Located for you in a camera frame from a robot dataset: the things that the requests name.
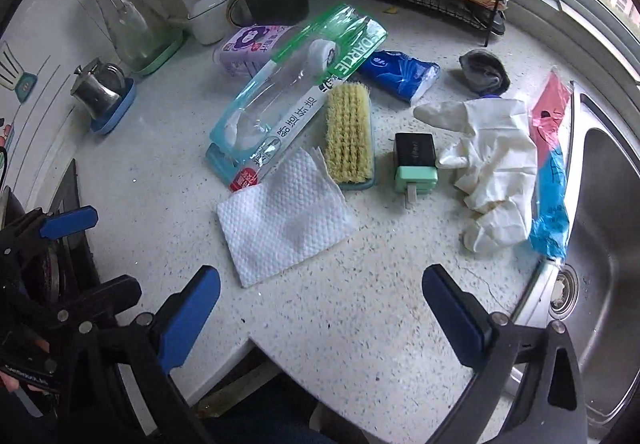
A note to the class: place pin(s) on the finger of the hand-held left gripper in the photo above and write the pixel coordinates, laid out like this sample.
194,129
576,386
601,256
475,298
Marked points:
105,296
70,222

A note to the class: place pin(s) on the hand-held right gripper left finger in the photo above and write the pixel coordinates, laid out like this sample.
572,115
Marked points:
190,319

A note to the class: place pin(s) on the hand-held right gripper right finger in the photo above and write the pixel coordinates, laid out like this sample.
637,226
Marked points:
455,319

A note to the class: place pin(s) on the white paper towel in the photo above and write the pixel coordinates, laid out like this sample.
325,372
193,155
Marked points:
285,224

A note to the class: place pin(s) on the pink and blue plastic bag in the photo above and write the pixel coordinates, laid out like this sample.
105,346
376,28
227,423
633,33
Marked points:
550,204

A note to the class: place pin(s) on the black and green charger plug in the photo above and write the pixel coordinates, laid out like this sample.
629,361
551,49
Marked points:
415,159

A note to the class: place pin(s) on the white rubber glove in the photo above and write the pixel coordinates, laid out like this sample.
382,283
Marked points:
495,159

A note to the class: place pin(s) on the yellow bristle scrub brush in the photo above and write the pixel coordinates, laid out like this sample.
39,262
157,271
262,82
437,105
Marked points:
347,134

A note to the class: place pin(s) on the blue tissue packet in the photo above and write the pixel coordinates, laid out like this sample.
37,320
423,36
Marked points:
395,74

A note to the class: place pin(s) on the person's left hand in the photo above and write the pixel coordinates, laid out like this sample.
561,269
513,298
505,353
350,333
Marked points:
7,381

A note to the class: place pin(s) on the black gas stove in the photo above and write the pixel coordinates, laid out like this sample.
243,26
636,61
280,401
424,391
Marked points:
70,194

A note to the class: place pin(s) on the sink drain strainer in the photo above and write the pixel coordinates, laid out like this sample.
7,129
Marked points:
562,291

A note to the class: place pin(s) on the blue plastic tray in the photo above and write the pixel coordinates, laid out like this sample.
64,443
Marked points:
117,116

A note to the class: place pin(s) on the small steel teapot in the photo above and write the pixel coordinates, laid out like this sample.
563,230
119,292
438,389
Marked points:
97,91

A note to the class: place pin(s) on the stainless steel sink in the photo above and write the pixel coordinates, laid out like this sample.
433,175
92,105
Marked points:
610,224

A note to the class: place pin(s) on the green plastic tray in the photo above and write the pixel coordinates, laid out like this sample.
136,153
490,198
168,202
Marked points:
165,54

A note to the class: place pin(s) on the clear glass carafe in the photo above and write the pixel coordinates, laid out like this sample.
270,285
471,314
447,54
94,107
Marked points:
125,24

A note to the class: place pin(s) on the white lidded sugar pot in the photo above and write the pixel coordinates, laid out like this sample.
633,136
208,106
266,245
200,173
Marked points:
210,21

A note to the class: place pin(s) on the purple label bottle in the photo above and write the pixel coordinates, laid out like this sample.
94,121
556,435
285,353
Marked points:
245,46

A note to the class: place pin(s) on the dark utensil holder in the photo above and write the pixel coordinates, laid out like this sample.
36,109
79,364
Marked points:
277,1

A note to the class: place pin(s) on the cartoon wall sticker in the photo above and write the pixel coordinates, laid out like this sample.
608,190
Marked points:
22,79

